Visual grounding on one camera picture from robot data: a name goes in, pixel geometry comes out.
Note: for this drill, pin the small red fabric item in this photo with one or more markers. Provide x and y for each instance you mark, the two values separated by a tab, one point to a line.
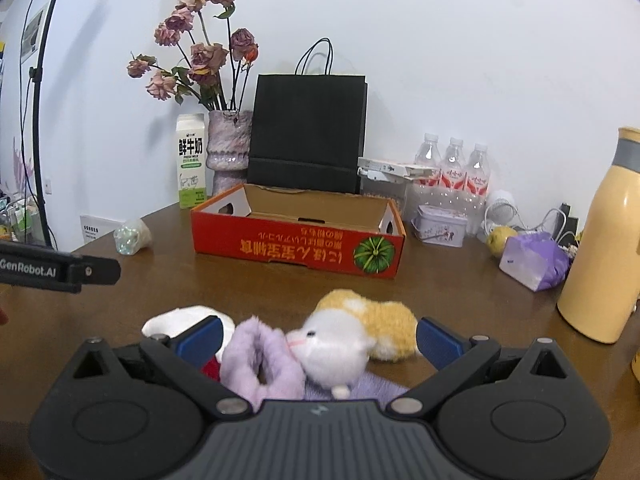
212	367

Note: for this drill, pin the white and green milk carton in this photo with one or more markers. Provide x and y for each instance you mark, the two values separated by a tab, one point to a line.
191	170

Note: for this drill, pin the white and yellow plush hamster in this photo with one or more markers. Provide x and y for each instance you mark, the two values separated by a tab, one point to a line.
330	340

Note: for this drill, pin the purple plastic bag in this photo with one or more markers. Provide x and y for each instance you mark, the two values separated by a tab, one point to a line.
535	262

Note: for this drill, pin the fluffy purple slipper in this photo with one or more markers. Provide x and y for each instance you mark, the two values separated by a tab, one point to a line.
260	355

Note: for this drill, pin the crumpled iridescent wrapper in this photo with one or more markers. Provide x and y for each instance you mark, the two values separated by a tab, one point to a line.
131	237

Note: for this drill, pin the yellow pear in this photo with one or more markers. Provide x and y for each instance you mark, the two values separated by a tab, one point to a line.
501	241

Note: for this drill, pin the clear plastic container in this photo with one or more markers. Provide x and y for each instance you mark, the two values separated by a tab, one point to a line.
385	195

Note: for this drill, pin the purple speckled ceramic vase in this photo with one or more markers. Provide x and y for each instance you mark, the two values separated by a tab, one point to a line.
227	150

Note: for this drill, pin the white folded cloth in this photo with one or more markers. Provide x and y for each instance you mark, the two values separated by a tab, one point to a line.
170	320

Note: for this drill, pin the red cardboard box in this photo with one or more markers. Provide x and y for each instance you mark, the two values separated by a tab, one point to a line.
300	250

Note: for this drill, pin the small white wall switch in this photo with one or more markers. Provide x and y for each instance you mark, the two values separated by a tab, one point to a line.
48	186

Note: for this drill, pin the clear water bottle red label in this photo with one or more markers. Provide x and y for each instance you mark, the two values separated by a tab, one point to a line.
454	160
478	167
428	152

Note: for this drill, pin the yellow thermos bottle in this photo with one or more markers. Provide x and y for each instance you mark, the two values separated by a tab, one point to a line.
605	260

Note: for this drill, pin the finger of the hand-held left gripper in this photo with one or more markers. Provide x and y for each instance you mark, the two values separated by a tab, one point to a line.
100	270

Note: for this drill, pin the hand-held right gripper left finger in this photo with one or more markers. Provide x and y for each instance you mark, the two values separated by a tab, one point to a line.
202	340

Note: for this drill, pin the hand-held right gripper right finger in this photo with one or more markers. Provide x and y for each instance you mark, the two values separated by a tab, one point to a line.
440	342

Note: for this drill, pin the small printed tin box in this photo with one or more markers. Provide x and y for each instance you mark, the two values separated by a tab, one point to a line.
440	227

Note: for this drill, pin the black light stand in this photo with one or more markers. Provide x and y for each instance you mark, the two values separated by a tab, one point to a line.
41	110

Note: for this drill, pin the small white round speaker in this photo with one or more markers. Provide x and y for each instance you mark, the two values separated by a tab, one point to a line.
500	205

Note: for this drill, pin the dried pink rose bouquet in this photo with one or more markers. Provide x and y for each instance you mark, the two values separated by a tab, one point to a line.
205	55

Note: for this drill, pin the purple knitted cloth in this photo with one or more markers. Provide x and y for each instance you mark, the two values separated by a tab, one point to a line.
380	385

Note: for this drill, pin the black paper bag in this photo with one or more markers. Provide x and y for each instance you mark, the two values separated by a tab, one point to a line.
305	130

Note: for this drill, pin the flat white cardboard box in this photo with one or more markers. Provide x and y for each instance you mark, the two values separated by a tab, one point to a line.
395	167

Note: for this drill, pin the black charger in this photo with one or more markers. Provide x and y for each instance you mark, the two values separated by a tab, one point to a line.
571	220

